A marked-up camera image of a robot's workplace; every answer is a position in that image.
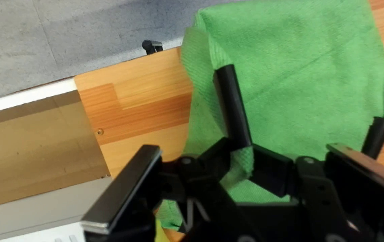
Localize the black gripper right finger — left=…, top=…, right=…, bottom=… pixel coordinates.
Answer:
left=250, top=143, right=384, bottom=242

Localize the green towel with black corners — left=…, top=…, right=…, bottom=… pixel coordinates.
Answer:
left=155, top=0, right=384, bottom=233

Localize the white sink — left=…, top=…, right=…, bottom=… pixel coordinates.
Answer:
left=0, top=76, right=112, bottom=242

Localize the black clamp handle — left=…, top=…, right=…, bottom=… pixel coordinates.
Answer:
left=142, top=40, right=165, bottom=56

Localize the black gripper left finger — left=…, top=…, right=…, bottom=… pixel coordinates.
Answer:
left=82, top=138, right=235, bottom=242

